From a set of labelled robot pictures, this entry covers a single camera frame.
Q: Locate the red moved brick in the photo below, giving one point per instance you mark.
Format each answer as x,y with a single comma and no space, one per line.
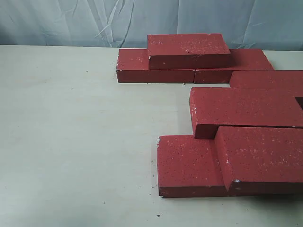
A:
211,108
258,161

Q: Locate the red back left brick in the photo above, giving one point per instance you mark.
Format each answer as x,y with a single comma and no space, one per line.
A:
132,67

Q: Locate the red front left brick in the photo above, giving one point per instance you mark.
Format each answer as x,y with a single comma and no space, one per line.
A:
188,167

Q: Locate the red top stacked brick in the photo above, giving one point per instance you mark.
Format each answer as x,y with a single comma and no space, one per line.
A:
187,51

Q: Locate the red back right brick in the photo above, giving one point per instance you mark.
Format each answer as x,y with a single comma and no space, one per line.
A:
242,60

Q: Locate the red right middle brick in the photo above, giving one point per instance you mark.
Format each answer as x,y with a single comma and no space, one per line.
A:
286,80

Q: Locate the grey fabric backdrop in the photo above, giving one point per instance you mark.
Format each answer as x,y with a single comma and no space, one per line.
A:
262,24

